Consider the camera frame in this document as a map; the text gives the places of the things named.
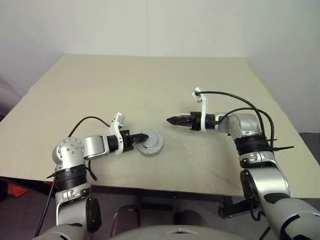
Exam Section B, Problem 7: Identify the dark rounded shape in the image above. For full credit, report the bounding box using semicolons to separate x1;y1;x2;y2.
111;205;141;236

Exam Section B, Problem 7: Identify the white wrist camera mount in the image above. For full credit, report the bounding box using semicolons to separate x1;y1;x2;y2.
109;112;126;155
191;86;210;133

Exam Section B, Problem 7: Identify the dark purplish curtain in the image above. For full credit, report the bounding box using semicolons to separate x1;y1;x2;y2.
0;74;23;123

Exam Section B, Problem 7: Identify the black table frame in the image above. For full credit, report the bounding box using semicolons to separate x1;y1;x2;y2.
0;176;251;218

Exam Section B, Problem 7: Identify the black right camera cable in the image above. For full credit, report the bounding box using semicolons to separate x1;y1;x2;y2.
195;91;266;148

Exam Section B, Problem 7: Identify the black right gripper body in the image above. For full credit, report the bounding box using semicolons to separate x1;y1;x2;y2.
187;111;203;131

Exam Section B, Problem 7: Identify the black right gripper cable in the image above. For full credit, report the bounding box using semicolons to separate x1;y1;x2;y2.
217;107;275;150

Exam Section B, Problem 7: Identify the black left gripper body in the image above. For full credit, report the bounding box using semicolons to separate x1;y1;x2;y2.
120;129;134;153

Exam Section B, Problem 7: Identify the grey robot torso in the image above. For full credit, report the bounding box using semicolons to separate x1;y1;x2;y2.
107;221;219;240

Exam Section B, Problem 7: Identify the orange red object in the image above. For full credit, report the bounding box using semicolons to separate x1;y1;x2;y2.
6;181;30;199

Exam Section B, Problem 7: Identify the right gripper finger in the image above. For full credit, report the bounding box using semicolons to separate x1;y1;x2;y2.
166;114;191;122
167;120;192;127

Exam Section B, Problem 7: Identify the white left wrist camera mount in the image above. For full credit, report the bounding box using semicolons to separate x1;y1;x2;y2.
109;112;126;155

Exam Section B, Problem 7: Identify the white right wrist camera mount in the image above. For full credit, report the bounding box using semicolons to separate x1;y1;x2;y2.
191;86;210;133

